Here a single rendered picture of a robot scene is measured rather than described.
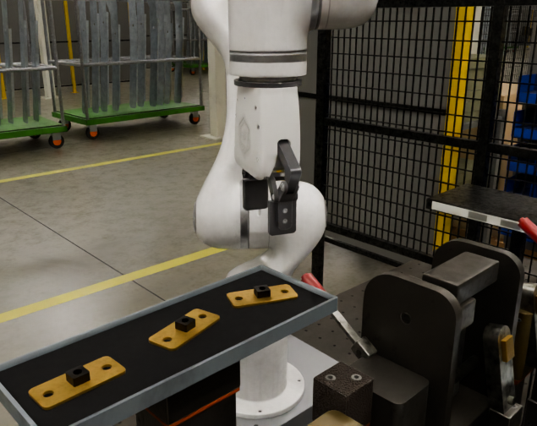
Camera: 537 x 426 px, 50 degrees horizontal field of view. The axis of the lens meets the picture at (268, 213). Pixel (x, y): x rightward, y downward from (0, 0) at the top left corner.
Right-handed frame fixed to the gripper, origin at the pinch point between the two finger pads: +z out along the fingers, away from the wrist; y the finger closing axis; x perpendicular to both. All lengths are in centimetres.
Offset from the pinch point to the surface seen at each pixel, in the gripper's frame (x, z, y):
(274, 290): 1.2, 10.7, -0.9
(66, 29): 5, -1, -1261
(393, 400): 10.1, 19.0, 13.9
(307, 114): 121, 35, -268
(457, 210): 72, 26, -56
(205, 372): -11.1, 11.5, 12.4
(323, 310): 5.2, 11.3, 5.1
